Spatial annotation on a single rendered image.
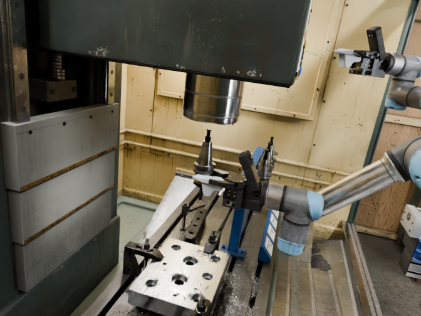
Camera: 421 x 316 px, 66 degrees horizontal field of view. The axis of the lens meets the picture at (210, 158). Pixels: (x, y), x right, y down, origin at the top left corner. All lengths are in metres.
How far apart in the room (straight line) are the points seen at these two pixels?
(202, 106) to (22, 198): 0.54
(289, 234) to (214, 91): 0.44
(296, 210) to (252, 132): 1.08
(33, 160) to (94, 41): 0.36
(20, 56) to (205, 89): 0.45
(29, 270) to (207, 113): 0.70
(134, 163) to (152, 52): 1.50
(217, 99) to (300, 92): 1.09
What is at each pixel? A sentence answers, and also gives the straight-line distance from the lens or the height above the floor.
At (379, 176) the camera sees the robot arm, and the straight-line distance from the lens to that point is 1.00.
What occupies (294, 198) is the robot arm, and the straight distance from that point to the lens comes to 0.90.
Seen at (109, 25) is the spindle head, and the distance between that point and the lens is 0.86.
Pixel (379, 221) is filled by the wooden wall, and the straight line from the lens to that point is 3.89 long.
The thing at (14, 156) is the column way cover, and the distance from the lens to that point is 0.95.
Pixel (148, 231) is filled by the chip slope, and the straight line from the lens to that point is 1.85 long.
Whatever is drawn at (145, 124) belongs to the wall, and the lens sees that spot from 2.12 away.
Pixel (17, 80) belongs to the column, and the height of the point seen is 1.52.
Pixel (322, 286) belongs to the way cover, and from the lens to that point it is 1.64.
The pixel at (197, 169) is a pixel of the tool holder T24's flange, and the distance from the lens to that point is 0.93.
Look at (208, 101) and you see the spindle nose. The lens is 0.81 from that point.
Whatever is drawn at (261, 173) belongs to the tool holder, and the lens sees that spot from 1.22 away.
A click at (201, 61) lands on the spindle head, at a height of 1.62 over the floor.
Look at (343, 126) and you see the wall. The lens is 1.90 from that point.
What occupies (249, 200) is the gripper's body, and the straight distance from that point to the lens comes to 0.93.
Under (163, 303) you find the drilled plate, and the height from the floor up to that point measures 0.98.
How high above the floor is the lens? 1.64
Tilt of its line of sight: 18 degrees down
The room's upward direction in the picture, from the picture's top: 7 degrees clockwise
